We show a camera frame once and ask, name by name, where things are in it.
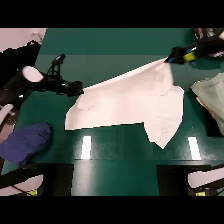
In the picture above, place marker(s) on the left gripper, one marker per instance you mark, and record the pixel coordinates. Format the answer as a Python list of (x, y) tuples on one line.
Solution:
[(74, 88)]

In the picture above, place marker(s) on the blue garment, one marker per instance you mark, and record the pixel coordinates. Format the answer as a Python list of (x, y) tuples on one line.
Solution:
[(23, 143)]

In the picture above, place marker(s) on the pale grey-green garment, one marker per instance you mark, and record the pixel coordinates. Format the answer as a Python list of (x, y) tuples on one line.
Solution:
[(213, 91)]

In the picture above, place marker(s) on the white T-shirt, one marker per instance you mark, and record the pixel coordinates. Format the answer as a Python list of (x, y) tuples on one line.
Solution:
[(126, 100)]

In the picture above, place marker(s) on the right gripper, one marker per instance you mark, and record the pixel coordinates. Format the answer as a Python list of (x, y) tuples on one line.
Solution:
[(180, 54)]

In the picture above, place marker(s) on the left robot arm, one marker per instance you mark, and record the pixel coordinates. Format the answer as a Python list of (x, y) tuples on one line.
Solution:
[(31, 74)]

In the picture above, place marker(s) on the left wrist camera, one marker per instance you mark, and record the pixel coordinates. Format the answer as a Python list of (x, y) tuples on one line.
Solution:
[(59, 59)]

